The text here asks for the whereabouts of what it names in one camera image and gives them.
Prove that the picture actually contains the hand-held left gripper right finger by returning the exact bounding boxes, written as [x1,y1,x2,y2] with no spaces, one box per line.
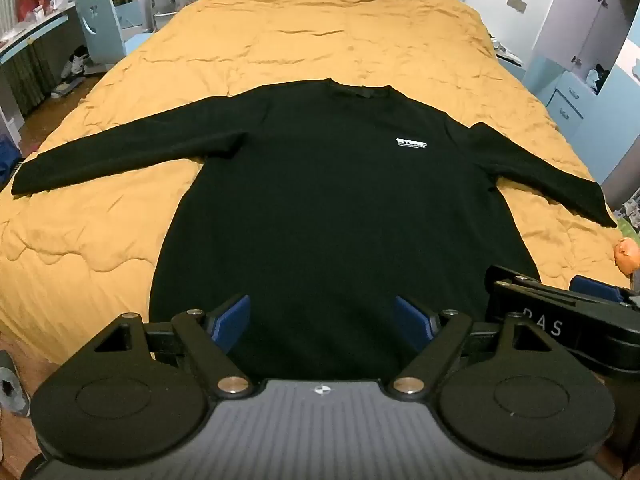
[390,294,560,399]

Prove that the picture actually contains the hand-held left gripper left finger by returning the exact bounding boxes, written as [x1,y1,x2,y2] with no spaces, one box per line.
[82,294,253,399]

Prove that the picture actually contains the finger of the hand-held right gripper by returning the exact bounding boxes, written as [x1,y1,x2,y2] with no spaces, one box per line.
[569,274,640,309]
[486,263,630,307]

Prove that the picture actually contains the black long-sleeve sweater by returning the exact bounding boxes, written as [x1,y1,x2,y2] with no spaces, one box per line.
[11,77,618,381]

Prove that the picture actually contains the orange plush toy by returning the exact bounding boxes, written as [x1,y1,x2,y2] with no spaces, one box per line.
[614,237,640,276]

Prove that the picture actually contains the grey slipper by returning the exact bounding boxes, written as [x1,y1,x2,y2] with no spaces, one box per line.
[0,350,31,416]

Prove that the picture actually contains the white and blue wardrobe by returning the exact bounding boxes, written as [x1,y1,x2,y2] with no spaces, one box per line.
[530,0,640,96]

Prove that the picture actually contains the blue cloth bag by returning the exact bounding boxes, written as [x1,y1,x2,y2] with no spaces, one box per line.
[0,135,23,186]

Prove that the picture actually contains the mustard yellow quilt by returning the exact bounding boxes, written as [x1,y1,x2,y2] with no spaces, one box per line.
[0,0,640,366]

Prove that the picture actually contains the white sneakers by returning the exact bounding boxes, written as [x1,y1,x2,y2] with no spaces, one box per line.
[60,45,93,78]

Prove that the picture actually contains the dark striped desk curtain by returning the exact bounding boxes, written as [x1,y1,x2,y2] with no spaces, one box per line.
[10,10,86,106]

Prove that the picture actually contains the light blue chair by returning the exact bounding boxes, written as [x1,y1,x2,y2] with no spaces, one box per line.
[75,0,153,76]

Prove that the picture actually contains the white curved desk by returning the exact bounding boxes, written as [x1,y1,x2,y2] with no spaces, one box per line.
[0,0,156,136]

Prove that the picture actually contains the red bag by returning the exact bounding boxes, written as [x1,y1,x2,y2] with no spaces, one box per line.
[17,0,58,23]

